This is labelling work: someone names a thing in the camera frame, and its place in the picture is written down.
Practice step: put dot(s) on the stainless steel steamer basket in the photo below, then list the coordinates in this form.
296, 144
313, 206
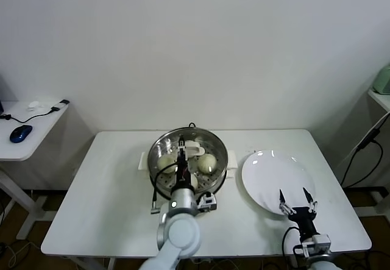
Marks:
233, 158

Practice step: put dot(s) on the white adapter with black plugs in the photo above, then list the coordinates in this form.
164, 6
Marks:
60, 105

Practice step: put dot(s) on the dark monitor edge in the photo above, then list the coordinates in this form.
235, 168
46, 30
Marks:
1, 96

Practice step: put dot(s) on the white shelf table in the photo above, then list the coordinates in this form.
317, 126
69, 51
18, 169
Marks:
381, 100

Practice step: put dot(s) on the white crumpled tissue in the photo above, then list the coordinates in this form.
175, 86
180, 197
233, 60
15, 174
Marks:
35, 106

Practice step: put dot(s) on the white round plate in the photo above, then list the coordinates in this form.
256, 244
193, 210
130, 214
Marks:
274, 178

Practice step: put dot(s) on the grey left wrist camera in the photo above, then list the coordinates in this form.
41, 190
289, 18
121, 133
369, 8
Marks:
207, 202

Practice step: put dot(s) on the blue computer mouse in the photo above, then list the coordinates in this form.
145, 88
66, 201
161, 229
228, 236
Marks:
20, 133

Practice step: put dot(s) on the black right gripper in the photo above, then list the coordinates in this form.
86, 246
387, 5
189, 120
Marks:
304, 218

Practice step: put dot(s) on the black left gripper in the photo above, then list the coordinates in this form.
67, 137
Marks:
182, 172

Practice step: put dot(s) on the white side desk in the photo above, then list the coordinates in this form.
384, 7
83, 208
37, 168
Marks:
39, 136

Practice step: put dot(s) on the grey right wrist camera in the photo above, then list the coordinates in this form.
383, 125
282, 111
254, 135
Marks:
318, 242

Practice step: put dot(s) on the pale green appliance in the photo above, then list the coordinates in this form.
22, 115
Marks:
382, 81

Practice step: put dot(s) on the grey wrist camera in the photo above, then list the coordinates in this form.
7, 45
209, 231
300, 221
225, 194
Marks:
318, 242
207, 202

